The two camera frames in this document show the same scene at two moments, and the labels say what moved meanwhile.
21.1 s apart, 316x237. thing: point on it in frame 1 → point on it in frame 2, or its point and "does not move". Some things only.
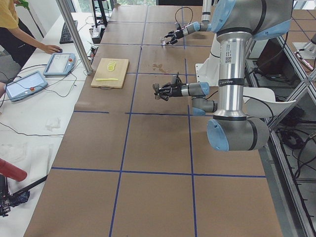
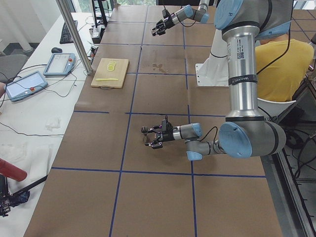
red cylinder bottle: x=11 y=171 does not move
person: x=17 y=42 → x=281 y=63
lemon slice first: x=110 y=68 does not move
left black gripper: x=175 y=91 → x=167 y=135
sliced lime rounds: x=112 y=64 does not move
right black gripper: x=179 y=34 → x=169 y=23
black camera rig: x=17 y=198 does not move
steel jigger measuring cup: x=156 y=87 → x=144 y=130
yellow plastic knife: x=106 y=79 does not move
